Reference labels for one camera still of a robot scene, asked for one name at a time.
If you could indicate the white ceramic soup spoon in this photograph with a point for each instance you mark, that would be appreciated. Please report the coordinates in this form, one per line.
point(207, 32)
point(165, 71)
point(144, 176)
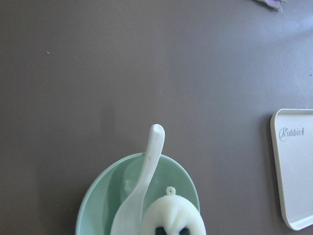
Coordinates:
point(129, 215)

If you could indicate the grey folded cloth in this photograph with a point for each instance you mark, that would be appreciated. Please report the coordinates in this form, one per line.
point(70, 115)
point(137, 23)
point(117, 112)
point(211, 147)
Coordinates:
point(274, 4)

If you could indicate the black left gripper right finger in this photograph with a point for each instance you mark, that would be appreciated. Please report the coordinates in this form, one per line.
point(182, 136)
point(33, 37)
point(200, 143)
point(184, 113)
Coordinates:
point(184, 231)

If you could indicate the white steamed bun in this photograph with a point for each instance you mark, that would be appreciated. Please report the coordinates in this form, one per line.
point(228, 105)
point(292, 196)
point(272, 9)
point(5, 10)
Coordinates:
point(173, 213)

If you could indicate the beige rabbit serving tray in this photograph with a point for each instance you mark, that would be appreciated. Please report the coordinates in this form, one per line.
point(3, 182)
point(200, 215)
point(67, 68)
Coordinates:
point(292, 142)

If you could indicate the mint green bowl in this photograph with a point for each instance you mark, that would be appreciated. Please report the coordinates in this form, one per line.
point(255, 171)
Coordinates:
point(114, 184)

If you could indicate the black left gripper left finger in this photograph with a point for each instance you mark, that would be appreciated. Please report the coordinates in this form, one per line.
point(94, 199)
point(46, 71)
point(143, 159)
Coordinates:
point(160, 231)

